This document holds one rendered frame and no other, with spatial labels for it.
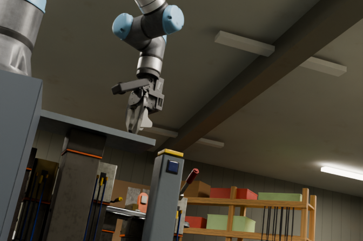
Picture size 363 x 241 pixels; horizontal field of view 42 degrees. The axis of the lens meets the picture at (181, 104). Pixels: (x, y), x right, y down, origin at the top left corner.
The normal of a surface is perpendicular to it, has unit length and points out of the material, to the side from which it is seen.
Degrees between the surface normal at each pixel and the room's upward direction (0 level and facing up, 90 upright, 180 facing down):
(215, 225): 90
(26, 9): 90
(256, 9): 180
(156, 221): 90
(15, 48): 72
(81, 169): 90
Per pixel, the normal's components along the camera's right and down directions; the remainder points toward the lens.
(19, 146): 0.29, -0.30
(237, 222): -0.50, -0.38
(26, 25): 0.86, -0.07
